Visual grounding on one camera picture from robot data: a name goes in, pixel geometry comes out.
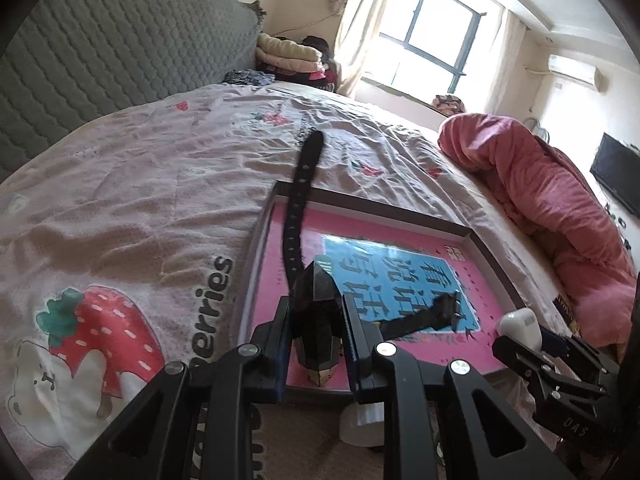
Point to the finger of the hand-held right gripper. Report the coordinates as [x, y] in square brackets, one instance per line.
[515, 355]
[555, 343]

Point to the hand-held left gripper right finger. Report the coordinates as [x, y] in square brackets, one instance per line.
[356, 350]

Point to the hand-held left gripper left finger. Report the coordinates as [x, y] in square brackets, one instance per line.
[282, 345]

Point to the white earbuds case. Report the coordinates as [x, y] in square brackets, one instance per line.
[517, 325]

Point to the black and yellow wristwatch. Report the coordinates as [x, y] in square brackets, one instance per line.
[315, 310]

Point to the shallow brown cardboard box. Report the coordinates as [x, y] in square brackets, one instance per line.
[256, 260]

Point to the dark tube with gold print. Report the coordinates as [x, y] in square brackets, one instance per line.
[565, 312]

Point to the pink and blue book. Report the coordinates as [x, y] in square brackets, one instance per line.
[345, 230]

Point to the pink duvet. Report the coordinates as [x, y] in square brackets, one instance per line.
[550, 200]

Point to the black television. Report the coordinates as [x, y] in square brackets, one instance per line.
[617, 175]

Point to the strawberry print bed sheet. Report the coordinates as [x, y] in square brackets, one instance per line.
[150, 185]

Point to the brown cloth bundle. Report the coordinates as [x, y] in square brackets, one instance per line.
[449, 104]

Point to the dark patterned cloth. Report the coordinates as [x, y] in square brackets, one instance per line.
[247, 77]

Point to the white air conditioner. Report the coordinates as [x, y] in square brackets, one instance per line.
[572, 70]

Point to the cream curtain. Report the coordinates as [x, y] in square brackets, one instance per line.
[365, 20]
[510, 60]

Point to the pile of folded clothes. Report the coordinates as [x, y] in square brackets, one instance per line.
[290, 57]

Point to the window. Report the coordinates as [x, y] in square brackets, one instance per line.
[435, 40]

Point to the grey quilted headboard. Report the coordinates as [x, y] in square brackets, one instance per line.
[125, 50]

